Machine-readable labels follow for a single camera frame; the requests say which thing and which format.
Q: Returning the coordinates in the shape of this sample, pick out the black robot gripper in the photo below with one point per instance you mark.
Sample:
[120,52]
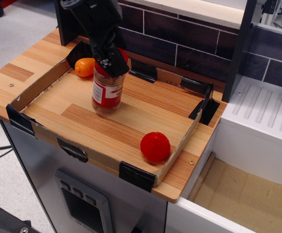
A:
[100,20]

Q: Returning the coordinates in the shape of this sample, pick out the red-capped spice bottle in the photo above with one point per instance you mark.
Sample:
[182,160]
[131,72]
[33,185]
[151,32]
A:
[107,91]

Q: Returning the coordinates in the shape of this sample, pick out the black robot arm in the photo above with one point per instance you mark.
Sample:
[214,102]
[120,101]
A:
[100,19]

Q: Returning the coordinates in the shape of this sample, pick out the taped cardboard fence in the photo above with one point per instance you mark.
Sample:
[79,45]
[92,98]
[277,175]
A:
[57,108]

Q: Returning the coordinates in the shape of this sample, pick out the orange toy carrot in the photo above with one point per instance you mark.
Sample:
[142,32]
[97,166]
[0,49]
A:
[84,67]

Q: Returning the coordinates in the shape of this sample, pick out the red toy strawberry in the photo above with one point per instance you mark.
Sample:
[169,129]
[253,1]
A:
[155,146]

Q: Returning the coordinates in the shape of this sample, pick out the grey oven control panel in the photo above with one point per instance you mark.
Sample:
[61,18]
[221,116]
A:
[89,208]

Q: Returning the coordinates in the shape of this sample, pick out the white toy sink drainboard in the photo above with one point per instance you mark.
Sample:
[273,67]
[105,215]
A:
[249,135]

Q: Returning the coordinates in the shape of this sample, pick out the dark grey left post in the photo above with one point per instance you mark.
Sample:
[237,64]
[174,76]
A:
[68,26]

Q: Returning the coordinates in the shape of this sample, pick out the dark grey post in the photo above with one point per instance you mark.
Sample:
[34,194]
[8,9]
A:
[233,77]
[68,26]

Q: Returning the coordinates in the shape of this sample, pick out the dark grey right post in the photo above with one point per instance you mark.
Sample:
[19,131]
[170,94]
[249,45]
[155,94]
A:
[233,77]

